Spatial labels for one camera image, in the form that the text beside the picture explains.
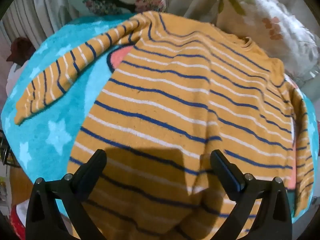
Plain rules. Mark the black metal frame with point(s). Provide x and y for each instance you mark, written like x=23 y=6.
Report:
x=5 y=150

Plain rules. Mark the turquoise star blanket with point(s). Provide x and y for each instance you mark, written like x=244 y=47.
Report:
x=50 y=132

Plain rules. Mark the red cloth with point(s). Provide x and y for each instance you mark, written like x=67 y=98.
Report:
x=18 y=222

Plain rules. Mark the dark red cap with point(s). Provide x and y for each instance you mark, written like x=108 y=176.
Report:
x=21 y=50

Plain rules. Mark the orange striped sweater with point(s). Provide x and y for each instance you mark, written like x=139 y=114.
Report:
x=175 y=92

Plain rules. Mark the white leaf print pillow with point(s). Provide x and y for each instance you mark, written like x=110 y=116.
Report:
x=275 y=17

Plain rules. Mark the white curtain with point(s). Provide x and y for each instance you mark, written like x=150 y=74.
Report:
x=37 y=10

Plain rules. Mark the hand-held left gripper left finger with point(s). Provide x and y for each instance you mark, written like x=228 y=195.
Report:
x=95 y=167

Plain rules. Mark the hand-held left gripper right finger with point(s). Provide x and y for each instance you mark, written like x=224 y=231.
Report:
x=231 y=173

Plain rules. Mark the beige cloth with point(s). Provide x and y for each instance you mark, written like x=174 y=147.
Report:
x=190 y=0

